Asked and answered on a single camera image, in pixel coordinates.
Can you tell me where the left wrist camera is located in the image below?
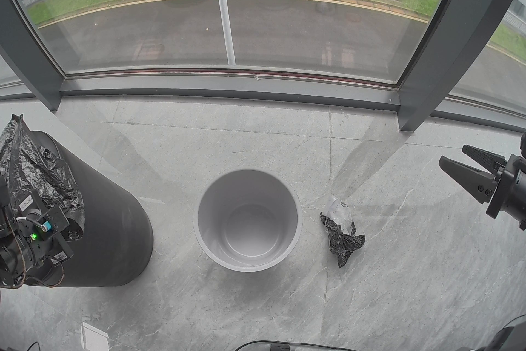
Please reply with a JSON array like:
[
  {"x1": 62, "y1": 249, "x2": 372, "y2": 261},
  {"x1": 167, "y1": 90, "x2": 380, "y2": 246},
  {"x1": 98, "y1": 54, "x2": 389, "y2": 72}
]
[{"x1": 22, "y1": 205, "x2": 75, "y2": 260}]

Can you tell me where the window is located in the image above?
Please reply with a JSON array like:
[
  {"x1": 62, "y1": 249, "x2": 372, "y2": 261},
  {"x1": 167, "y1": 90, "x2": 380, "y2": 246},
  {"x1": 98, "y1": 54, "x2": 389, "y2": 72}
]
[{"x1": 0, "y1": 0, "x2": 526, "y2": 132}]

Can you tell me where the crumpled black plastic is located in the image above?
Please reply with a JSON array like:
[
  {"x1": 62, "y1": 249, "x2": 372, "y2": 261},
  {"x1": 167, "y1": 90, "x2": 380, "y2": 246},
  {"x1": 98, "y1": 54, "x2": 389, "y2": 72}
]
[{"x1": 321, "y1": 214, "x2": 366, "y2": 269}]

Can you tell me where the dark grey round chair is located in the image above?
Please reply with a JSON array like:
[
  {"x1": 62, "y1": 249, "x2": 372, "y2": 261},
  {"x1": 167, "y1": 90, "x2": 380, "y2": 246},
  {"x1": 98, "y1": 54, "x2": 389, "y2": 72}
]
[{"x1": 29, "y1": 130, "x2": 154, "y2": 287}]

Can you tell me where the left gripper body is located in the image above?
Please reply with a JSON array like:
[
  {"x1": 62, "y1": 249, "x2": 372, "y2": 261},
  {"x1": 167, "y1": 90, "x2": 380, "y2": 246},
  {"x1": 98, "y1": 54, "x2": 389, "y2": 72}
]
[{"x1": 16, "y1": 193, "x2": 44, "y2": 221}]

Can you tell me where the white trash bin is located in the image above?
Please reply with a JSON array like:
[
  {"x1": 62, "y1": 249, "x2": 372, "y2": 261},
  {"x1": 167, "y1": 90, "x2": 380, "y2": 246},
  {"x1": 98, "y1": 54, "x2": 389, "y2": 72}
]
[{"x1": 193, "y1": 169, "x2": 303, "y2": 273}]

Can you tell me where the black plastic bag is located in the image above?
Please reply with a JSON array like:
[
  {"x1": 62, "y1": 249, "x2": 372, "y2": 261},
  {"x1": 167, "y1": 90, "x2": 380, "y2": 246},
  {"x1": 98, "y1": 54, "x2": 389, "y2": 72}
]
[{"x1": 0, "y1": 114, "x2": 85, "y2": 241}]

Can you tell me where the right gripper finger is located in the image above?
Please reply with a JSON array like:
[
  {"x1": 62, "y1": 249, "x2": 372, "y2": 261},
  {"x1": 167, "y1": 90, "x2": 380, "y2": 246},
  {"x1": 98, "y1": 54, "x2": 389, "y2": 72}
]
[
  {"x1": 462, "y1": 144, "x2": 508, "y2": 172},
  {"x1": 439, "y1": 154, "x2": 500, "y2": 205}
]

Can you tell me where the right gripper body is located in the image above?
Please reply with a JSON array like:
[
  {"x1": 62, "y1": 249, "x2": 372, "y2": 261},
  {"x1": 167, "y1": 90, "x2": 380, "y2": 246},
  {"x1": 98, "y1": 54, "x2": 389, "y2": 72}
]
[{"x1": 486, "y1": 154, "x2": 526, "y2": 231}]

